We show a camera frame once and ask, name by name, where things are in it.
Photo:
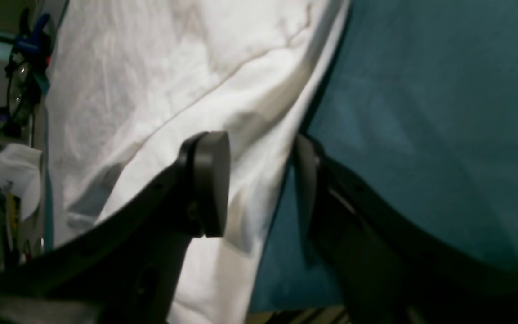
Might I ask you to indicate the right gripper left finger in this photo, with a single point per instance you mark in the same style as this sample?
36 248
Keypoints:
126 269

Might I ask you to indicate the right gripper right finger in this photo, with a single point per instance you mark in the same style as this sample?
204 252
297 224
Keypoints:
389 270

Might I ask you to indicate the white T-shirt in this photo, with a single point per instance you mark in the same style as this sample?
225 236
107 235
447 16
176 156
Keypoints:
131 79

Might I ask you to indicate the teal table cover cloth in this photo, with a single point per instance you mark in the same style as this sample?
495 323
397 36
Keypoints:
421 100

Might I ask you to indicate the blue clamp top right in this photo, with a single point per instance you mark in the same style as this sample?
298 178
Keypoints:
33 44

